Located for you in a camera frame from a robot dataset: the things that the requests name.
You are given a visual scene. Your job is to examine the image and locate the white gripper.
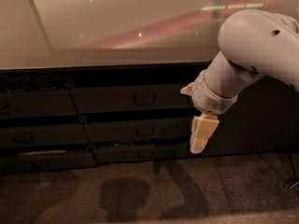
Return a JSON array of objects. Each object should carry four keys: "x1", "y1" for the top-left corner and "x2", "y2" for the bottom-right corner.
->
[{"x1": 180, "y1": 71, "x2": 237, "y2": 154}]

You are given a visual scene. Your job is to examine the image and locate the grey drawer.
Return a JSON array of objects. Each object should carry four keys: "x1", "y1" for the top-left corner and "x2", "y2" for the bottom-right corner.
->
[
  {"x1": 0, "y1": 124, "x2": 89, "y2": 148},
  {"x1": 71, "y1": 84, "x2": 192, "y2": 114},
  {"x1": 93, "y1": 143, "x2": 187, "y2": 163},
  {"x1": 0, "y1": 151, "x2": 97, "y2": 173},
  {"x1": 0, "y1": 90, "x2": 77, "y2": 119},
  {"x1": 84, "y1": 118, "x2": 188, "y2": 143}
]

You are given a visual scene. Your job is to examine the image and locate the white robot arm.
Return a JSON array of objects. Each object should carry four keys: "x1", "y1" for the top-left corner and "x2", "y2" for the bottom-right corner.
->
[{"x1": 180, "y1": 9, "x2": 299, "y2": 154}]

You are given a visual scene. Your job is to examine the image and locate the snack bags in left drawer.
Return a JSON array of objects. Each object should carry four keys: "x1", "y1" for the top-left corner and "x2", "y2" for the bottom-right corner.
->
[{"x1": 0, "y1": 75, "x2": 64, "y2": 92}]

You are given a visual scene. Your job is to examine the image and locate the grey cabinet door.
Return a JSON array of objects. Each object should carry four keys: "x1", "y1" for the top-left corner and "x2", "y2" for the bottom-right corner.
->
[{"x1": 203, "y1": 77, "x2": 299, "y2": 156}]

